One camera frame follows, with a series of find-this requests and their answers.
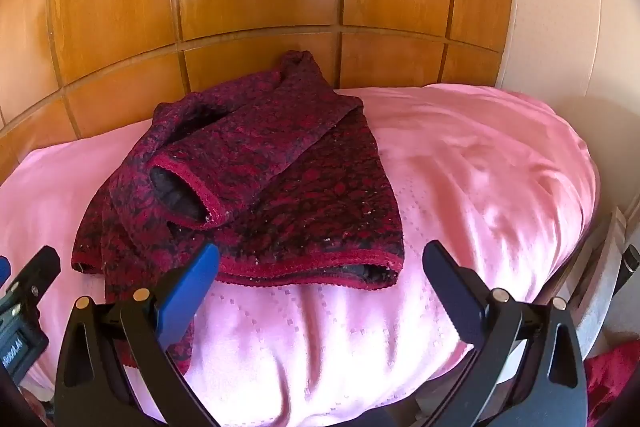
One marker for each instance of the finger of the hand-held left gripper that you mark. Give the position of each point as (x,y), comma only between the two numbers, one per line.
(37,268)

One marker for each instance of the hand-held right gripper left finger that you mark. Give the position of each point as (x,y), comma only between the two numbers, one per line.
(192,289)

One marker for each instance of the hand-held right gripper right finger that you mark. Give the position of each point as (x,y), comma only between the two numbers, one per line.
(452,292)

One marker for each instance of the dark red patterned sweater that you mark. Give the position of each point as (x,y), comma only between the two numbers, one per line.
(280,167)

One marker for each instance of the pink blanket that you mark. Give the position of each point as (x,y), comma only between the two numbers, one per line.
(450,187)

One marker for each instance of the grey wooden chair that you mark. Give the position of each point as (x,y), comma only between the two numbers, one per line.
(602,267)

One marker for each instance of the red cloth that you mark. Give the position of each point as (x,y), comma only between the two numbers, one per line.
(612,382)

